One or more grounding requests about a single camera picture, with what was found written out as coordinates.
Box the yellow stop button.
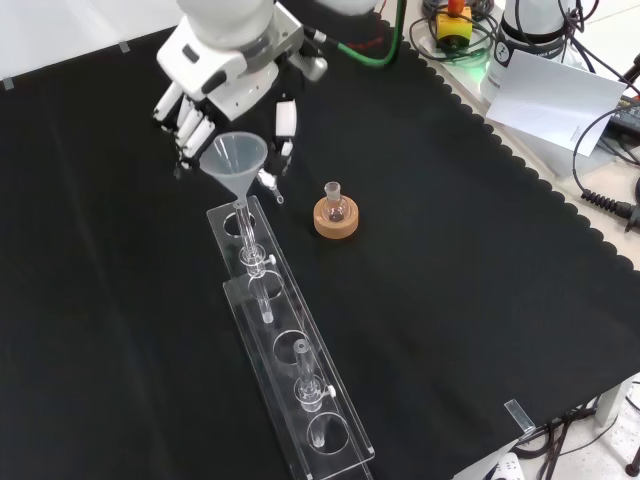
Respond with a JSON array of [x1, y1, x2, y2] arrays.
[[434, 0, 474, 51]]

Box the cork ring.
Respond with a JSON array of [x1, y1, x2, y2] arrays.
[[313, 197, 360, 241]]

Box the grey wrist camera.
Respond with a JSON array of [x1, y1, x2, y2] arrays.
[[287, 47, 330, 82]]

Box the white paper sheet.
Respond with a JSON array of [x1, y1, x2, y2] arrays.
[[484, 49, 629, 159]]

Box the glass round-bottom flask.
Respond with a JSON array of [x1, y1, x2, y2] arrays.
[[322, 181, 351, 225]]

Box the white power strip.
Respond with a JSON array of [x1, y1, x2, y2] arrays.
[[479, 452, 527, 480]]

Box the translucent plastic funnel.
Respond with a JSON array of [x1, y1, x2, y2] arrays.
[[199, 131, 270, 214]]

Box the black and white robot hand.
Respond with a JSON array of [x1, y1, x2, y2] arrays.
[[151, 18, 300, 181]]

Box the black coiled cable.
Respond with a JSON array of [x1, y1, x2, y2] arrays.
[[572, 107, 640, 231]]

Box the green cable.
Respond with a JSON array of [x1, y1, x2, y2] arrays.
[[337, 0, 407, 69]]

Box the black cloth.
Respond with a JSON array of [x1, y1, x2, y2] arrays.
[[0, 22, 640, 480]]

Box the clear acrylic funnel stand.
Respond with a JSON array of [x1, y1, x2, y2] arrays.
[[206, 195, 376, 480]]

